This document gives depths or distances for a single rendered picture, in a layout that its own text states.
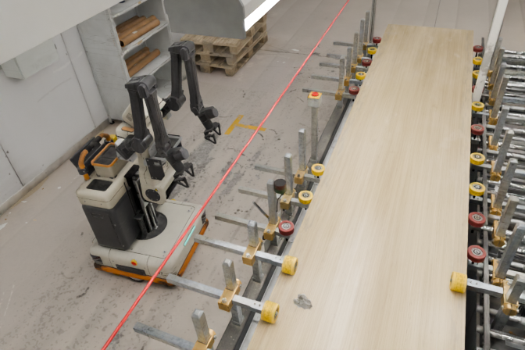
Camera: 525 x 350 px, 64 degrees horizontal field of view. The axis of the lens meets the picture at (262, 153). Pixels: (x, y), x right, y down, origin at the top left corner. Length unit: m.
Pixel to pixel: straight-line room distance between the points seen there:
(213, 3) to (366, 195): 1.92
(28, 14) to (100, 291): 3.08
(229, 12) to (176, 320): 2.63
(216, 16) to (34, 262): 3.34
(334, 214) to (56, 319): 2.04
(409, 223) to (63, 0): 2.08
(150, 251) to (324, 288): 1.47
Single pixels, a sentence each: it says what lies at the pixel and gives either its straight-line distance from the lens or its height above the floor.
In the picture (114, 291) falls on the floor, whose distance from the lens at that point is 3.32.
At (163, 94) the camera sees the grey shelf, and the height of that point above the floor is 0.14.
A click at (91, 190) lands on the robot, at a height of 0.81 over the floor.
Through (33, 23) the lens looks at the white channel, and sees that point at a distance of 0.34.
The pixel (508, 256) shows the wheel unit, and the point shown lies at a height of 0.98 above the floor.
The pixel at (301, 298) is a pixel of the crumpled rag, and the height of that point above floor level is 0.92.
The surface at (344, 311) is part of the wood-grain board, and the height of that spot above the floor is 0.90.
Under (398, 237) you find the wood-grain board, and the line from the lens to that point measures 2.20.
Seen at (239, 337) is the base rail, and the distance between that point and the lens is 2.10.
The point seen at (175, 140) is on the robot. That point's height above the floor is 1.04.
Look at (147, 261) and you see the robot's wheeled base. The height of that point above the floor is 0.27.
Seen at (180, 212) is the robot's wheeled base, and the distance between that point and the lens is 3.26.
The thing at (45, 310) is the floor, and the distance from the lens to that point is 3.44.
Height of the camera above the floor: 2.52
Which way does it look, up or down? 37 degrees down
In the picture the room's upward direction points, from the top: 5 degrees counter-clockwise
